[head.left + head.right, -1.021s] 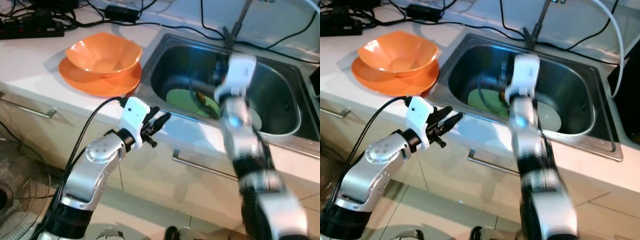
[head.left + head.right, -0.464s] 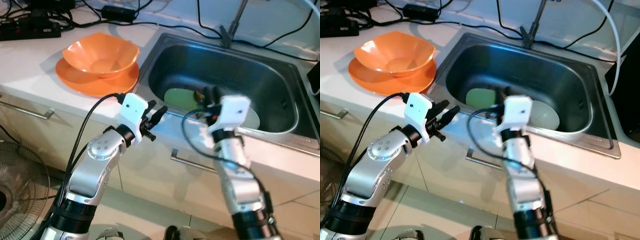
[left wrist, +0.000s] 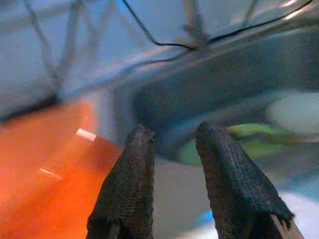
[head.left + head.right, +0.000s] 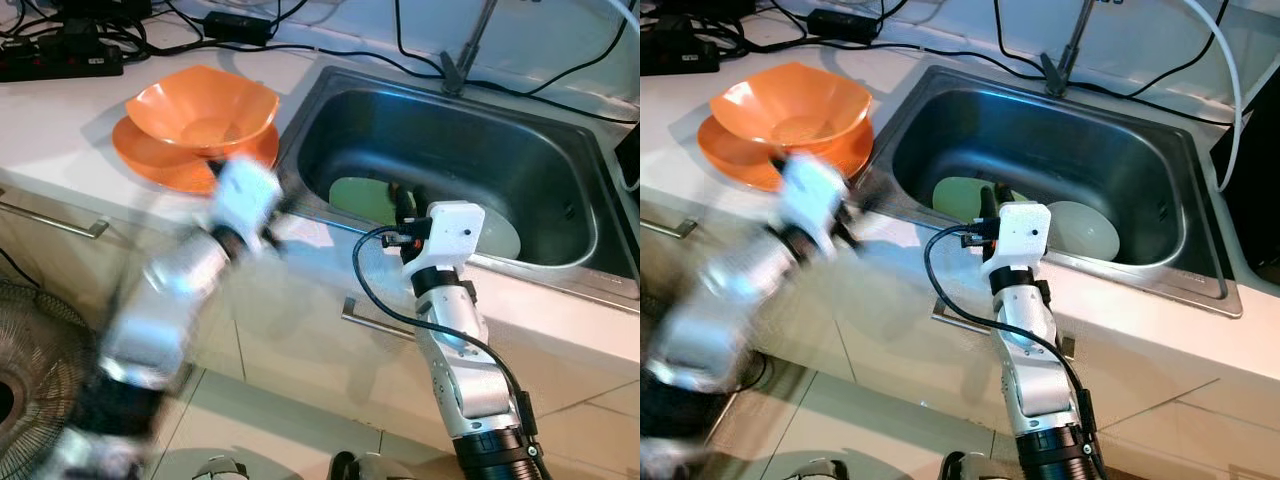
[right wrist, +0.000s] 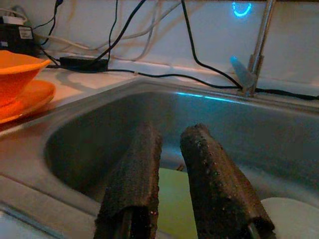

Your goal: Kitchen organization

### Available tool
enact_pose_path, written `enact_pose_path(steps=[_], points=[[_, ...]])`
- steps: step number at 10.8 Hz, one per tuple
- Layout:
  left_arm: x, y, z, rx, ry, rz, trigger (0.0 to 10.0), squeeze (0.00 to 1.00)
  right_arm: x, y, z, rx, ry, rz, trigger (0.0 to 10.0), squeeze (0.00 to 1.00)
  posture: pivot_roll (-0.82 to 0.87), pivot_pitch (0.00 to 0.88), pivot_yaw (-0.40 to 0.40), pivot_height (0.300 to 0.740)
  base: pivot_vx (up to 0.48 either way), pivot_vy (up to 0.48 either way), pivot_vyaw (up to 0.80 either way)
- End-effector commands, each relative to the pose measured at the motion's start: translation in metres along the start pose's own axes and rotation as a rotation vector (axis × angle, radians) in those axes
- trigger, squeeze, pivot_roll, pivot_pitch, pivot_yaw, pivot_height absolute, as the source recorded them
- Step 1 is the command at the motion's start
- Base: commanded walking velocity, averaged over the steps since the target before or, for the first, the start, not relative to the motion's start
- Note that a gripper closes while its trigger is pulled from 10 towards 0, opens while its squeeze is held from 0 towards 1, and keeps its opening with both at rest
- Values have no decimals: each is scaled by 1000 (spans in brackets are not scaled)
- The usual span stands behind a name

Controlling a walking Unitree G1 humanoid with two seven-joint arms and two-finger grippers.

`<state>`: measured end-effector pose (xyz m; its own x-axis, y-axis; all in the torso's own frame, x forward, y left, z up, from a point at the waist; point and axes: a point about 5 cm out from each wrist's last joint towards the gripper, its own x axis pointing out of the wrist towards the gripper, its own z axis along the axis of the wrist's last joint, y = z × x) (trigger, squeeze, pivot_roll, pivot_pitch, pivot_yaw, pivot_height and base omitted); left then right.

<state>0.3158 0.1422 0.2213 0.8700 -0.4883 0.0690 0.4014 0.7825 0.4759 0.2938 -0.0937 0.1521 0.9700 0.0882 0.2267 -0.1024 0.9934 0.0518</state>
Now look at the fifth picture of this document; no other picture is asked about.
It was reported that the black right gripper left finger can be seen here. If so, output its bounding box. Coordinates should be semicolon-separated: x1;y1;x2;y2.
93;122;164;239

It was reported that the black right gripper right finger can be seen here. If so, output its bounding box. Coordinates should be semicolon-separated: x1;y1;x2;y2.
179;123;276;239

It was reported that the green plate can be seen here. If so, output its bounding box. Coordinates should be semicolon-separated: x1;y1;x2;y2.
156;167;199;239

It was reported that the stainless steel sink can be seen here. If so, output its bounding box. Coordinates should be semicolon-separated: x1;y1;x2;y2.
0;76;319;239

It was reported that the white bowl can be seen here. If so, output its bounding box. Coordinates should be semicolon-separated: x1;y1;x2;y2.
260;197;319;239

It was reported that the black power adapter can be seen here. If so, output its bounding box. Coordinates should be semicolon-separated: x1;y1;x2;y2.
59;55;110;74

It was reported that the orange plate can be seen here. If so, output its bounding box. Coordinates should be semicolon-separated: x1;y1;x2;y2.
0;79;56;124

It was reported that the metal faucet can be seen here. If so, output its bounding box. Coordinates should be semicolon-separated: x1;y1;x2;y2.
229;0;278;98

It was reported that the orange bowl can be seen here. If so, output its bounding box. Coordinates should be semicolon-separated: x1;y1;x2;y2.
0;49;52;107

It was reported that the black labelled power box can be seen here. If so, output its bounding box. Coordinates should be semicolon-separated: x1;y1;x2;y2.
0;15;41;58

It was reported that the black hanging cable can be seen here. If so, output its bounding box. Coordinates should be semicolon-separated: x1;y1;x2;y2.
181;0;244;90

